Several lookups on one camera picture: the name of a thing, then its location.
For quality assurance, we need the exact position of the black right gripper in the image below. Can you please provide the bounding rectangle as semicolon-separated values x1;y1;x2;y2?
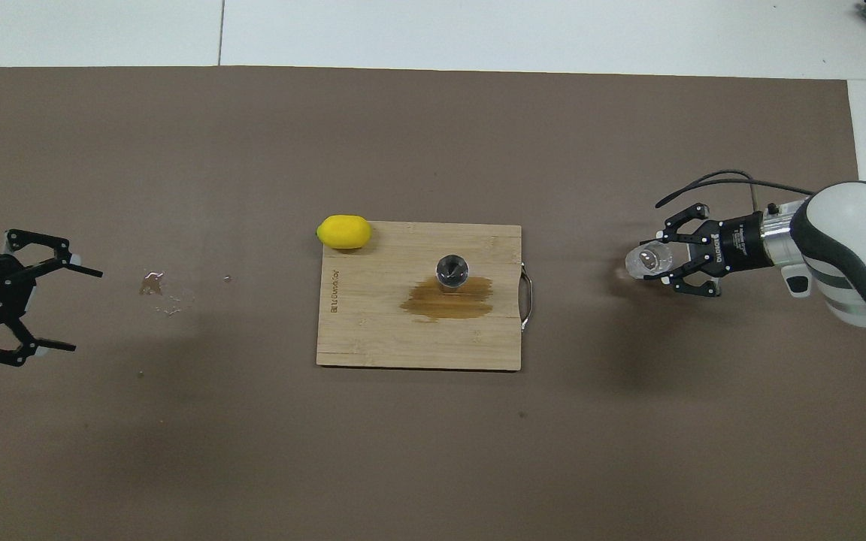
642;202;774;298

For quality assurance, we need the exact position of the small clear glass cup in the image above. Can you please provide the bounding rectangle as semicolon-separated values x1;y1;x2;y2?
625;242;674;280

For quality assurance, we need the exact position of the steel double jigger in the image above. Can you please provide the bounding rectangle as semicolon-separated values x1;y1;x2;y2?
435;254;470;292

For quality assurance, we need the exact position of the brown table mat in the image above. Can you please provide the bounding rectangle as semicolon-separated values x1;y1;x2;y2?
0;66;866;541

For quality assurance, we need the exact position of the yellow lemon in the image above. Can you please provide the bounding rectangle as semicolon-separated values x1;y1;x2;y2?
316;215;372;250

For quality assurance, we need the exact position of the wooden cutting board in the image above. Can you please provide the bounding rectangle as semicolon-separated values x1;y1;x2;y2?
316;222;534;371

